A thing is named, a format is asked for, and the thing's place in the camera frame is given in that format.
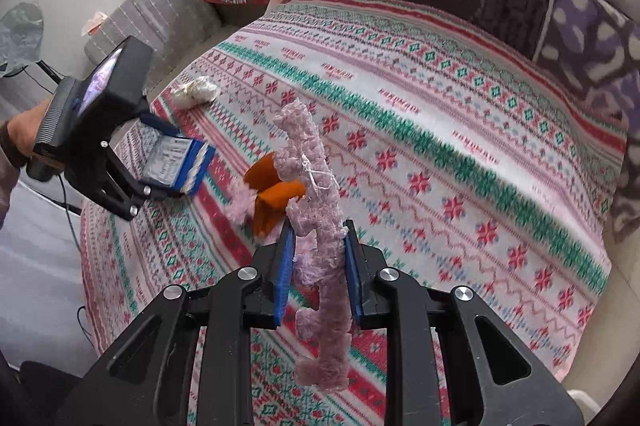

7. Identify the person's left forearm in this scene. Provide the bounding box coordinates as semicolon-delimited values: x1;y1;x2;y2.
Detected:
0;121;18;229

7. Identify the grey mottled sheet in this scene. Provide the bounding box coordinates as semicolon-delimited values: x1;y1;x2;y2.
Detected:
0;3;46;72

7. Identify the person's left hand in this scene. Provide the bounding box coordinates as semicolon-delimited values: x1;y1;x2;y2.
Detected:
2;98;52;168

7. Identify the small blue white box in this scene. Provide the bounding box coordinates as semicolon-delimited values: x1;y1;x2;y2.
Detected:
141;133;193;197

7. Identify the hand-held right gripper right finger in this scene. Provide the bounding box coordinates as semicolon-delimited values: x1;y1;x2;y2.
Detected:
342;218;586;426

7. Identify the black cable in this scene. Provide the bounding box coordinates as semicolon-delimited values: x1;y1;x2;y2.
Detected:
55;173;98;347

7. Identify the pink crochet strip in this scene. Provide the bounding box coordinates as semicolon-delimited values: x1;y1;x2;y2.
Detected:
220;98;351;393

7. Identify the black seat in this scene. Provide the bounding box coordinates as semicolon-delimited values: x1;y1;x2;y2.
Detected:
20;358;81;426

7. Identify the pink tissue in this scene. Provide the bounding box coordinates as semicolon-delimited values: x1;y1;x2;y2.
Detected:
82;11;111;37

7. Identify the patterned knit-print tablecloth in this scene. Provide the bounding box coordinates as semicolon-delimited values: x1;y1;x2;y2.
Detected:
80;0;628;426

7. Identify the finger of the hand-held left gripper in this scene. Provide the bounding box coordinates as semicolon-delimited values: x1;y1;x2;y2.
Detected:
139;113;180;138
67;140;217;222

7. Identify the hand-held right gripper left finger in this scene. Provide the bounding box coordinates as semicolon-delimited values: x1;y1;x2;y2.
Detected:
55;221;301;426

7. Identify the crumpled cream tissue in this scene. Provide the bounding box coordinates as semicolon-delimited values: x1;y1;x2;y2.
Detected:
171;76;222;109

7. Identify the grey quilted cushion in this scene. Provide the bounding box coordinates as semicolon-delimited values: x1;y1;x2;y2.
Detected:
82;0;223;77

